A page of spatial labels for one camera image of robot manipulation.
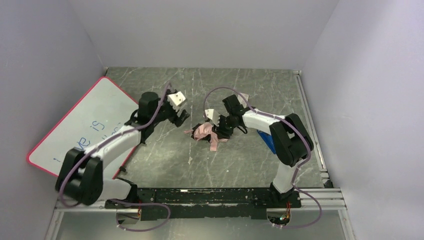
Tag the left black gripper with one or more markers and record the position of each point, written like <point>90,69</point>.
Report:
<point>177,114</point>

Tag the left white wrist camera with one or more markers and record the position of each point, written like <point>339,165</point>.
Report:
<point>177,100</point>

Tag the aluminium frame rail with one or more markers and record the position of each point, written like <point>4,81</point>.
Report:
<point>322,216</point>

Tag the red framed whiteboard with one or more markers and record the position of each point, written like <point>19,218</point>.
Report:
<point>100,113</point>

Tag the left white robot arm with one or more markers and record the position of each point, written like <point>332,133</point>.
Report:
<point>82,176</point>

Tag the blue marker pen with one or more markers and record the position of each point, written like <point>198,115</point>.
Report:
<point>268,140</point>

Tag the small white cardboard box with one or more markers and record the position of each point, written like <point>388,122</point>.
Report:
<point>243,99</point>

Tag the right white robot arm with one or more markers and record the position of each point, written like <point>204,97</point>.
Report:
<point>287,137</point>

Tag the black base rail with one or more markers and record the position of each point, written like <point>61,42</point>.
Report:
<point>198,203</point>

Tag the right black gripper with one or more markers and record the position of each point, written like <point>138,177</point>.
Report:
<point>218,127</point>

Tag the pink and black umbrella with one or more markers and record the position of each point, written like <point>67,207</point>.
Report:
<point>204,132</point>

